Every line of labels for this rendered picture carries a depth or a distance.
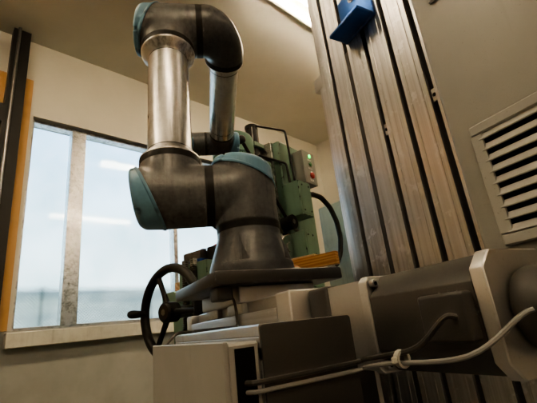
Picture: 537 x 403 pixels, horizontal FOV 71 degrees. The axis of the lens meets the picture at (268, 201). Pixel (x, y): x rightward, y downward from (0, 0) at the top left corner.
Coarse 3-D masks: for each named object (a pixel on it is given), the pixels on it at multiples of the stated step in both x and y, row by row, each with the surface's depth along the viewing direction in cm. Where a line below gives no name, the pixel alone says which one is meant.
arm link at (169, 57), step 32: (160, 32) 78; (192, 32) 82; (160, 64) 77; (192, 64) 86; (160, 96) 73; (160, 128) 70; (160, 160) 66; (192, 160) 68; (160, 192) 63; (192, 192) 64; (160, 224) 65; (192, 224) 67
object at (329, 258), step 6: (330, 252) 118; (336, 252) 118; (300, 258) 125; (306, 258) 124; (312, 258) 122; (318, 258) 121; (324, 258) 119; (330, 258) 118; (336, 258) 117; (294, 264) 126; (300, 264) 125; (306, 264) 123; (312, 264) 122; (318, 264) 120; (324, 264) 119; (330, 264) 118
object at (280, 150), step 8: (272, 144) 168; (280, 144) 168; (272, 152) 168; (280, 152) 166; (280, 160) 164; (288, 160) 169; (280, 168) 163; (288, 168) 167; (280, 176) 162; (280, 184) 161; (280, 192) 160; (280, 200) 160; (280, 216) 158; (304, 224) 164; (312, 224) 170; (288, 232) 154
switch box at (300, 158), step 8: (296, 152) 170; (304, 152) 170; (296, 160) 170; (304, 160) 168; (312, 160) 174; (296, 168) 169; (304, 168) 166; (312, 168) 172; (296, 176) 168; (304, 176) 165; (312, 184) 168
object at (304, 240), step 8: (296, 232) 148; (304, 232) 145; (312, 232) 150; (296, 240) 147; (304, 240) 145; (312, 240) 148; (296, 248) 146; (304, 248) 144; (312, 248) 146; (296, 256) 146
